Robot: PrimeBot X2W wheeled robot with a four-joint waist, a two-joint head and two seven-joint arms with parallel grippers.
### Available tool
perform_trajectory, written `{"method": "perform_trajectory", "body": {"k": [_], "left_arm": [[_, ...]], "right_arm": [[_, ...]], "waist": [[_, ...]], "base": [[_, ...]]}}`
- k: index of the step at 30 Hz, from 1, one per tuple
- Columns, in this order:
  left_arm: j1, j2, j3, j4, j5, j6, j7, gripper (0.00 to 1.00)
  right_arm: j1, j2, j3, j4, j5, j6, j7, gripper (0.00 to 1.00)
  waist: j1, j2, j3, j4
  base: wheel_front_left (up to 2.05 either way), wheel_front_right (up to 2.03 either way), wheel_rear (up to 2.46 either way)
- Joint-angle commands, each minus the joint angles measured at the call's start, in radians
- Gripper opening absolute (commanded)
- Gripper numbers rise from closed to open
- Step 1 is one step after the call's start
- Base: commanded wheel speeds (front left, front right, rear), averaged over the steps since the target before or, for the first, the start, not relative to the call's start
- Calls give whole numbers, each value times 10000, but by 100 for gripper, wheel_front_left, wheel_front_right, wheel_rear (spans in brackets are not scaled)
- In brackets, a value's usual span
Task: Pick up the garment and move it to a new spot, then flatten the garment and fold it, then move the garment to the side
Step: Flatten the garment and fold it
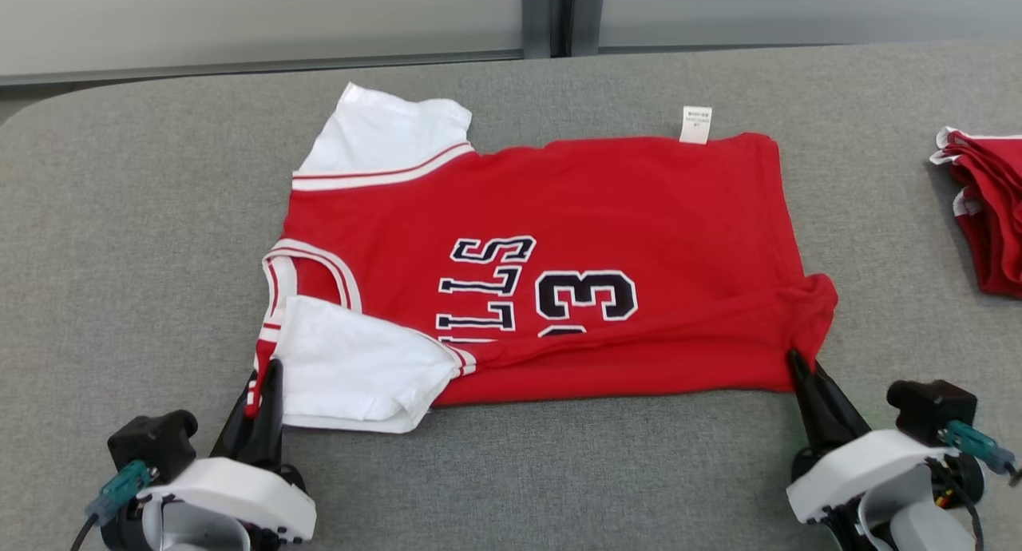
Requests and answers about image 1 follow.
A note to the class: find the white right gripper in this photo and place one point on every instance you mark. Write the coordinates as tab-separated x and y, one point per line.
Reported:
862	471

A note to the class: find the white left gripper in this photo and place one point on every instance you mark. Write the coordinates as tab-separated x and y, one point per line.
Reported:
239	491

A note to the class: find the red shorts white stripe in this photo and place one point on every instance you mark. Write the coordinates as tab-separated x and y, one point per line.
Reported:
998	216

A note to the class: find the red Bulls jersey white sleeves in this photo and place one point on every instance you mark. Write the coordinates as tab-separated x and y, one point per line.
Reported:
639	216

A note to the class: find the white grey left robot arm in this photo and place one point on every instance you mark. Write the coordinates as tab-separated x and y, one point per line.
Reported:
192	531

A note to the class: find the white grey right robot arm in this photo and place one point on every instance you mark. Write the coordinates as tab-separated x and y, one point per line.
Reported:
918	531

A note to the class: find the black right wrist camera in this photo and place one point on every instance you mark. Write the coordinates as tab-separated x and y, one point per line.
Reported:
930	411

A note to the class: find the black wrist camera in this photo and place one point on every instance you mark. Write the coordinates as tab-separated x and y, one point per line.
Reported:
930	411
152	447

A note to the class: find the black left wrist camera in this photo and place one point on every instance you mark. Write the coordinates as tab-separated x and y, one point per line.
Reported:
152	447

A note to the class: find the grey floor rail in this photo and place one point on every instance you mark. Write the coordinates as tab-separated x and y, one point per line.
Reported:
718	49
239	65

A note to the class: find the grey metal partition post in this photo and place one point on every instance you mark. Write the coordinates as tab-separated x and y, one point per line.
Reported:
535	8

